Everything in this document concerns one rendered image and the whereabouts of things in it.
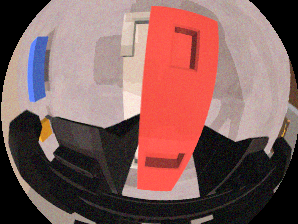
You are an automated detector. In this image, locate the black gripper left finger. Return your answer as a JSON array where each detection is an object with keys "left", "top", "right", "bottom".
[{"left": 51, "top": 115, "right": 140, "bottom": 194}]

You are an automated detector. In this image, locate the orange block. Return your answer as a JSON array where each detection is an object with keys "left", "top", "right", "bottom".
[{"left": 40, "top": 117, "right": 52, "bottom": 141}]

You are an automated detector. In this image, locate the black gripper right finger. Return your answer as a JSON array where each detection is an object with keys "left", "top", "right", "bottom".
[{"left": 192, "top": 125, "right": 269, "bottom": 197}]

